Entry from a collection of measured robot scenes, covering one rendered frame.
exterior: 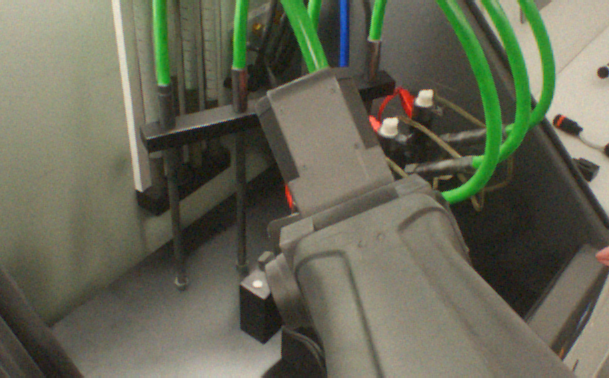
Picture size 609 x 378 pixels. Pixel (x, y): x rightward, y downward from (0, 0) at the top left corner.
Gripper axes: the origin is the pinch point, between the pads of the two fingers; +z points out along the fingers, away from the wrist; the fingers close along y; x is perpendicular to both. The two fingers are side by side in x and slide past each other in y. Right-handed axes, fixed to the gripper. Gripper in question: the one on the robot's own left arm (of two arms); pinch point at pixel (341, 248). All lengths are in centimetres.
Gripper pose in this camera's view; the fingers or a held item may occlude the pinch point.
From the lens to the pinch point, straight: 60.0
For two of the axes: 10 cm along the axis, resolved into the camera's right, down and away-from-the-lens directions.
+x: 2.7, 9.6, -0.6
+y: -9.6, 2.7, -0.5
